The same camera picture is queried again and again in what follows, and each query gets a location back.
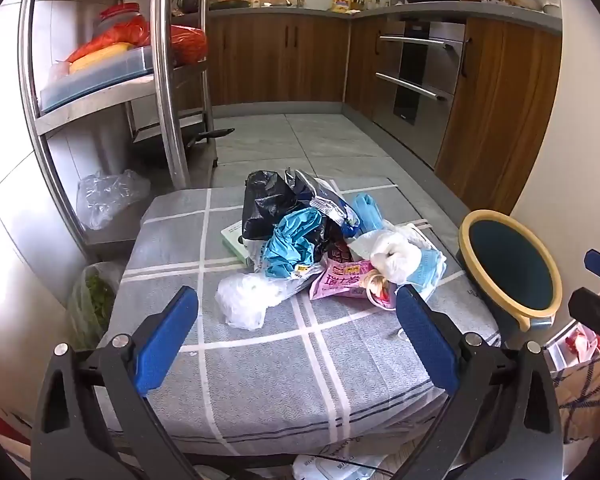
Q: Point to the silver foil snack bag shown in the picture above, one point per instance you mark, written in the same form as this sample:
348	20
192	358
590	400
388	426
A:
325	195

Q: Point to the dark red snack wrapper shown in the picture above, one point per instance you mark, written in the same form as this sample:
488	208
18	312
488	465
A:
337	250

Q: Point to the built-in steel oven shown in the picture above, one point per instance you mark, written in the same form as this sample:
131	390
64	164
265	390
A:
415	100

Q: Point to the blue face mask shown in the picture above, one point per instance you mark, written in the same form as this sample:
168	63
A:
430	267

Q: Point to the translucent plastic storage box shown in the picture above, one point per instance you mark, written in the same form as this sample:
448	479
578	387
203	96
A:
95	82

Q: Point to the black plastic bag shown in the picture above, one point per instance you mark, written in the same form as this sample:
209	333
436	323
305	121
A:
265	205

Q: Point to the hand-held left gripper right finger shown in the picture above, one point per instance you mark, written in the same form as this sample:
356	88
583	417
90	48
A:
427	345

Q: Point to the red and white packaging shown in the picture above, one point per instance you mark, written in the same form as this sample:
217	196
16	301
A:
585	342

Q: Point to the red plastic bag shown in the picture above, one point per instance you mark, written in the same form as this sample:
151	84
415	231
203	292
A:
187	42
125	30

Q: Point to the pink snack packet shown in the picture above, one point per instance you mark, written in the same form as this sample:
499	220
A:
340	280

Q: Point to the wooden kitchen cabinets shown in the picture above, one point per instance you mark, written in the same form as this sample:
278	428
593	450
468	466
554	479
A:
280	55

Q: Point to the yellow oil bottle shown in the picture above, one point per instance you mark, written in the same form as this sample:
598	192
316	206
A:
340	2

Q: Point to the yellow corn cob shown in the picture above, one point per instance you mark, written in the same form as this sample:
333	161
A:
100	56

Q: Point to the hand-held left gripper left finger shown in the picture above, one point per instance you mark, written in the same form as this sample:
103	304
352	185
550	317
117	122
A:
165	340

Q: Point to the red cloth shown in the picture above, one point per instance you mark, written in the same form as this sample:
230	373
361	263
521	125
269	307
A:
2	422

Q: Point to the green and white box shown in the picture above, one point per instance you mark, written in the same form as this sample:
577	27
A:
232	240

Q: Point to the blue snack wrapper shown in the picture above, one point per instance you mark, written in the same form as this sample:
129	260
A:
290	240

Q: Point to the bag of green vegetables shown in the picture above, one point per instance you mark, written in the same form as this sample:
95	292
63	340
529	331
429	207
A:
92	305

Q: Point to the beige plaid cloth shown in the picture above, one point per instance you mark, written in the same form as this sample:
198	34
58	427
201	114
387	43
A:
587	395

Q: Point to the teal bin with yellow rim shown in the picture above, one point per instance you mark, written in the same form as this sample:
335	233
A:
510	265

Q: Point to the white plastic bag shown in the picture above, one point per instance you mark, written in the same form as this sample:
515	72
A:
395	255

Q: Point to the crumpled clear plastic bag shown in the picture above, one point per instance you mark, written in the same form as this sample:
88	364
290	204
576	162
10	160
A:
245	300

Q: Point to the steel kitchen rack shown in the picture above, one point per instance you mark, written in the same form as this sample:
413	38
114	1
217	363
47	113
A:
172	85

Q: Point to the white plastic packet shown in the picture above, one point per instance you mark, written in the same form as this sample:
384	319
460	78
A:
340	467

